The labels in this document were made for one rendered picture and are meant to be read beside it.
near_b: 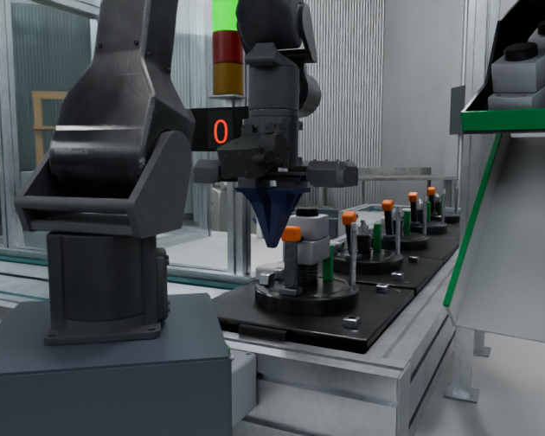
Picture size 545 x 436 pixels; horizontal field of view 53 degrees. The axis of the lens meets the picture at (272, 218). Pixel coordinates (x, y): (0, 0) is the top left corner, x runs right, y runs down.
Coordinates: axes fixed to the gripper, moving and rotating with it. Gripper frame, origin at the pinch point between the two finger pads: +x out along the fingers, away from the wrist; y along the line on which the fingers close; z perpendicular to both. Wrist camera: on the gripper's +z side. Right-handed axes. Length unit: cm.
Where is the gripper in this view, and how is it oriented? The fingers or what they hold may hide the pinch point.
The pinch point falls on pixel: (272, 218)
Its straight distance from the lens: 62.9
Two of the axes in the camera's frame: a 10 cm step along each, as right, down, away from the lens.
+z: -4.4, 0.9, -8.9
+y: 9.0, 0.6, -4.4
